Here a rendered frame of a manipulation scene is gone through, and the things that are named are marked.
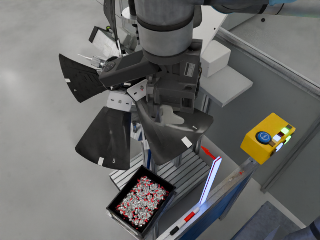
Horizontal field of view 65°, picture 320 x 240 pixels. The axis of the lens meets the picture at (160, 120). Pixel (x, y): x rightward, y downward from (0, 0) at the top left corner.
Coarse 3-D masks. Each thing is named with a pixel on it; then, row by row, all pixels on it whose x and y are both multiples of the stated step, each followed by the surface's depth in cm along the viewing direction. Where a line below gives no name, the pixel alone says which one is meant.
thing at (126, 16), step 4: (128, 8) 65; (124, 12) 64; (128, 12) 64; (124, 16) 63; (128, 16) 63; (132, 16) 63; (136, 16) 63; (124, 20) 64; (128, 20) 63; (132, 20) 62; (136, 20) 62
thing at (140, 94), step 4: (144, 80) 89; (136, 84) 87; (140, 84) 88; (144, 84) 88; (128, 88) 86; (132, 88) 86; (136, 88) 86; (144, 88) 87; (128, 92) 85; (132, 92) 85; (140, 92) 86; (144, 92) 86; (132, 96) 84; (136, 96) 85; (140, 96) 85; (136, 100) 84
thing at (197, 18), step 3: (195, 6) 71; (198, 6) 70; (195, 9) 70; (198, 9) 69; (195, 12) 70; (198, 12) 69; (201, 12) 68; (195, 15) 69; (198, 15) 68; (201, 15) 67; (195, 18) 68; (198, 18) 68; (201, 18) 67; (195, 21) 68; (198, 21) 67; (201, 21) 67; (195, 24) 68; (198, 24) 67; (195, 27) 67
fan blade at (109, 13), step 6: (108, 0) 94; (114, 0) 86; (108, 6) 95; (114, 6) 87; (108, 12) 99; (114, 12) 87; (108, 18) 102; (114, 18) 88; (114, 24) 89; (114, 30) 90
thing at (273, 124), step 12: (264, 120) 93; (276, 120) 93; (252, 132) 89; (276, 132) 89; (288, 132) 89; (252, 144) 89; (264, 144) 86; (276, 144) 86; (252, 156) 93; (264, 156) 87
